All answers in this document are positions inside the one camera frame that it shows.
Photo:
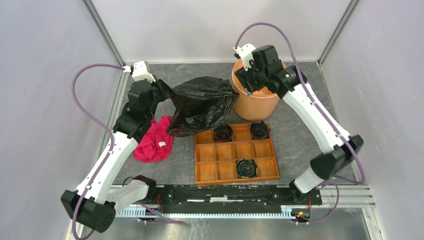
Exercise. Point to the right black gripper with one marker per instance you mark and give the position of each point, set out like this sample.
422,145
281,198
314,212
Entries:
243,76

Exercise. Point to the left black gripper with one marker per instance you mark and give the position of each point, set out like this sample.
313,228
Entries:
160,87

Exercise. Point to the orange plastic trash bin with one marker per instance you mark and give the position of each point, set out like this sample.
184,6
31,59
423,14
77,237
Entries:
255,107

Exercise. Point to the black plastic trash bag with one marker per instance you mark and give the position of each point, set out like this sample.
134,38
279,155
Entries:
201,104

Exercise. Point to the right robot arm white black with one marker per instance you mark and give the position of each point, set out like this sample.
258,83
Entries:
338,147

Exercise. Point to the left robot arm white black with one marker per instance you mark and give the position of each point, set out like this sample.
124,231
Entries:
93,204

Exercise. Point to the black dotted rolled tie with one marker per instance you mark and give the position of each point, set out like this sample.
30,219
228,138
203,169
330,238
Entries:
259,130

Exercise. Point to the red crumpled cloth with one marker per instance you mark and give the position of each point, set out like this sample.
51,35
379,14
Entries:
157,144

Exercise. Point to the black orange rolled tie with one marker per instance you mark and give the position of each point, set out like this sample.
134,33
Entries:
223,133

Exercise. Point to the blue yellow rolled tie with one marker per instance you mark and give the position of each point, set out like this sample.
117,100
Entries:
246,168

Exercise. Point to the orange wooden compartment tray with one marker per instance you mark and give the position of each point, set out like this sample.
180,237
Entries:
215,162

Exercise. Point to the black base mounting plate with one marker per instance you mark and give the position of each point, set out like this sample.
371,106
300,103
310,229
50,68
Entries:
220,207

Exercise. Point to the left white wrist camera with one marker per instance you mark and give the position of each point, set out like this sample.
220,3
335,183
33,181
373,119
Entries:
140,72

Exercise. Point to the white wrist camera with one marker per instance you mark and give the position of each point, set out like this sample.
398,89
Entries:
245,53
140,72

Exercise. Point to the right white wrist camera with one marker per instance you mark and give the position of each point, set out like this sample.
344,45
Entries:
245,53

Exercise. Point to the blue slotted cable duct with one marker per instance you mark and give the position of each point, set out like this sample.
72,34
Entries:
141,212

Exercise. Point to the aluminium frame rail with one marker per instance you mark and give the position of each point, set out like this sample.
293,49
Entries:
345,196

